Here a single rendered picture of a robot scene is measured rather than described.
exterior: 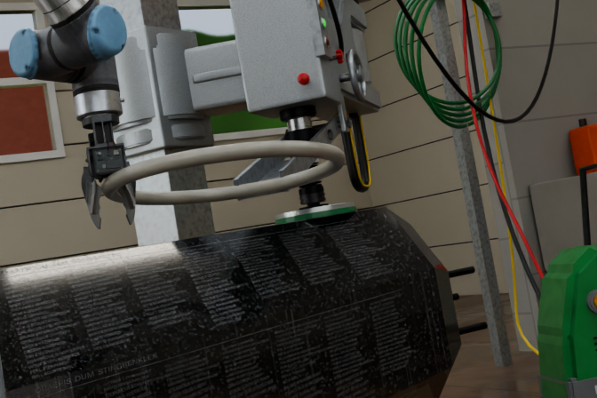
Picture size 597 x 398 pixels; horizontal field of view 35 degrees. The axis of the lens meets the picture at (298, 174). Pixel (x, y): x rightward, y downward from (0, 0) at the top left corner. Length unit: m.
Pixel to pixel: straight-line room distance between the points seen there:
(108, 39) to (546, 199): 3.56
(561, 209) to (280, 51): 2.70
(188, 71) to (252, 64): 0.72
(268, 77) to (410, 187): 7.10
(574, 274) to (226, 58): 1.41
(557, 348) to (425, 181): 6.02
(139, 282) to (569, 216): 3.10
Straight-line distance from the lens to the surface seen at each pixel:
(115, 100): 1.85
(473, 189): 4.74
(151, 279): 2.14
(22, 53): 1.78
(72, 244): 8.65
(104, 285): 2.11
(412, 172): 9.45
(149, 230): 3.18
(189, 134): 3.13
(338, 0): 2.97
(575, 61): 5.49
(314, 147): 1.73
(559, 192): 4.89
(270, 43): 2.47
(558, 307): 3.41
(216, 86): 3.14
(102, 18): 1.67
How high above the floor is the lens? 0.78
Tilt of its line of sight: 4 degrees up
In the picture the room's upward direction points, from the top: 10 degrees counter-clockwise
